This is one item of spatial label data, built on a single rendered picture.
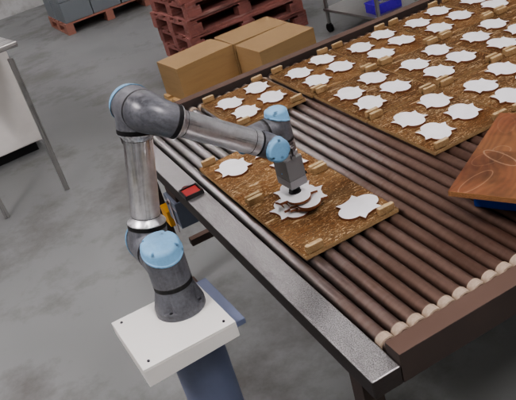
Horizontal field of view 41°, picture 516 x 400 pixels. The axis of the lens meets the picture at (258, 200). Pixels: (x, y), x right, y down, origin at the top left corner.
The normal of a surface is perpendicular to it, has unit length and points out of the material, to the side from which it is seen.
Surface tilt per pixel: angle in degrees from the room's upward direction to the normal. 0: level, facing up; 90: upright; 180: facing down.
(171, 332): 4
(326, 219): 0
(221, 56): 90
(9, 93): 90
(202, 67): 90
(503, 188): 0
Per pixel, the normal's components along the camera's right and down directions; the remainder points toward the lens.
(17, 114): 0.51, 0.33
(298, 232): -0.23, -0.84
